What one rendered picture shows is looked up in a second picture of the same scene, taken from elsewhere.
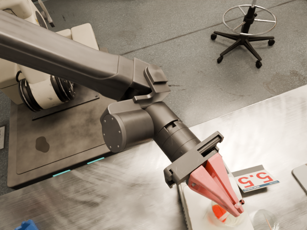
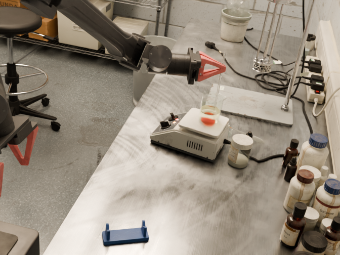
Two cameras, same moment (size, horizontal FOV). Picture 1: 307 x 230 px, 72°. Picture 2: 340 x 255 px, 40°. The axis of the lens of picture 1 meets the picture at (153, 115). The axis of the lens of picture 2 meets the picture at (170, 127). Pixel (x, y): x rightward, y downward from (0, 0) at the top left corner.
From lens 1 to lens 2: 107 cm
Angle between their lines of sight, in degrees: 54
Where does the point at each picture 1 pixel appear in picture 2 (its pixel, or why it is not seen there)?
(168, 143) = (178, 59)
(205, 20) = not seen: outside the picture
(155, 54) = not seen: outside the picture
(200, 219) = (204, 128)
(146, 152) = (121, 147)
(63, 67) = (117, 31)
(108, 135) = (157, 60)
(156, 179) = (150, 154)
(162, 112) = not seen: hidden behind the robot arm
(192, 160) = (196, 55)
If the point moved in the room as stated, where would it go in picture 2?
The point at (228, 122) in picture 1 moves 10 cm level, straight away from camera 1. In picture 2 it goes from (145, 106) to (131, 93)
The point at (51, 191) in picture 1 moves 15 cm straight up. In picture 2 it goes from (87, 212) to (89, 159)
